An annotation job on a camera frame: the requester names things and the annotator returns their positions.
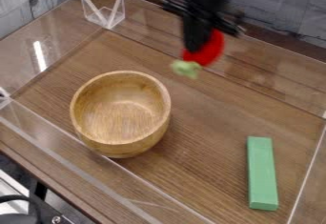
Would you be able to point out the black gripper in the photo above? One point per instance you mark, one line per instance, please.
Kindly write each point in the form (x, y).
(203, 16)

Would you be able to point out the red plush strawberry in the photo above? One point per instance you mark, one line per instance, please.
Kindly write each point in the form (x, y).
(191, 64)

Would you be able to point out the clear acrylic tray walls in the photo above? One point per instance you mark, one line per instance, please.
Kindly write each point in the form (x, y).
(263, 91)

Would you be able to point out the wooden bowl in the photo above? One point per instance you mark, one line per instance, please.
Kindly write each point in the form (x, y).
(121, 113)

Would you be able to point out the green rectangular block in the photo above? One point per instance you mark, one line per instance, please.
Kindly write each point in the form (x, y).
(263, 177)

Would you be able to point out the black metal table frame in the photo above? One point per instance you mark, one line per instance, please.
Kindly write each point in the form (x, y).
(56, 210)

